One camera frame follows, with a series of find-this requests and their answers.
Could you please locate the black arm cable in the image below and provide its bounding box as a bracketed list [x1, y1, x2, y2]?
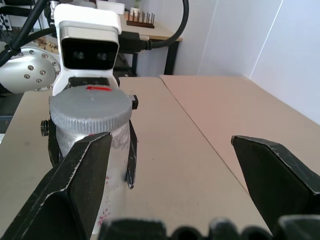
[0, 0, 55, 68]

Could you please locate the black cable with plug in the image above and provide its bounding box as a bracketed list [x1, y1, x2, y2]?
[119, 0, 190, 54]

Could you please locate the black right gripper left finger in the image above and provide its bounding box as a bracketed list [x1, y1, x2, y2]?
[0, 131, 113, 240]

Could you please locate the tan table with black legs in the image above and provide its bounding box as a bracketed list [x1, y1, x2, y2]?
[117, 12, 184, 76]

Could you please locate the dark wooden peg rack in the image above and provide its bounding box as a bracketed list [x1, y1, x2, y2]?
[125, 10, 156, 29]

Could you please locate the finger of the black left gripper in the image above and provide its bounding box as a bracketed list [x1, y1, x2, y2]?
[47, 121, 64, 167]
[125, 120, 138, 190]

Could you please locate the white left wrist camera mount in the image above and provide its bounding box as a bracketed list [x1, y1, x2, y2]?
[52, 3, 123, 97]

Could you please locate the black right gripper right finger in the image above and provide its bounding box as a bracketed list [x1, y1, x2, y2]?
[231, 135, 320, 236]

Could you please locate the silver metal jar with lid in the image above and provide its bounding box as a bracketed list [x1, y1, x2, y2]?
[56, 122, 132, 235]

